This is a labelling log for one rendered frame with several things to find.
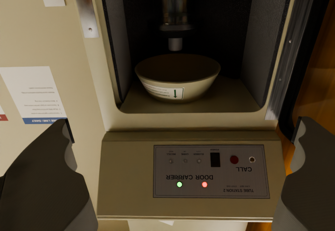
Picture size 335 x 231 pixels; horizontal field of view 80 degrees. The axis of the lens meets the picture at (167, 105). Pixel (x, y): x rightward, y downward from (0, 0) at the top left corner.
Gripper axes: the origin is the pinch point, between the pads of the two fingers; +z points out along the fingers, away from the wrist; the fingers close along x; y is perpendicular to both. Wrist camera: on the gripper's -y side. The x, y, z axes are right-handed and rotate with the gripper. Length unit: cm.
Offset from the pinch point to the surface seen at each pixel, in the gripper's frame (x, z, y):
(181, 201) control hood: 0.3, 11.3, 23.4
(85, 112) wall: -40, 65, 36
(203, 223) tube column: 7, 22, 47
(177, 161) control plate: -0.2, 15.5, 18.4
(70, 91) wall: -44, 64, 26
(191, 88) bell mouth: 2.5, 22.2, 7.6
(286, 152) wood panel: 23.0, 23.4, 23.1
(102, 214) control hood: -12.7, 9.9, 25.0
